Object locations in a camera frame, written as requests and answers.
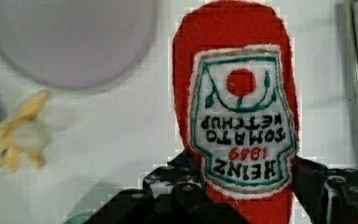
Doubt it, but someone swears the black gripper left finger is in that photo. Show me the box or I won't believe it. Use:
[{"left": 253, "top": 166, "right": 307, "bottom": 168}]
[{"left": 84, "top": 152, "right": 249, "bottom": 224}]

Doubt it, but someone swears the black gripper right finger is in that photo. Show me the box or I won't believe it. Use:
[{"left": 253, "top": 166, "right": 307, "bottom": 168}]
[{"left": 292, "top": 156, "right": 358, "bottom": 224}]

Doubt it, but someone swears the red felt ketchup bottle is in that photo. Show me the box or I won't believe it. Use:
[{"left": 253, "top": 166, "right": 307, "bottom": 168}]
[{"left": 172, "top": 0, "right": 299, "bottom": 224}]

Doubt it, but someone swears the peeled banana toy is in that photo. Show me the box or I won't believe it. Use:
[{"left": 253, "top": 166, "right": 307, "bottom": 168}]
[{"left": 0, "top": 89, "right": 73, "bottom": 174}]

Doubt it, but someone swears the round lilac plate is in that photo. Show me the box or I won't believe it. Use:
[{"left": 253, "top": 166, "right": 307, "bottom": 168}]
[{"left": 0, "top": 0, "right": 158, "bottom": 90}]

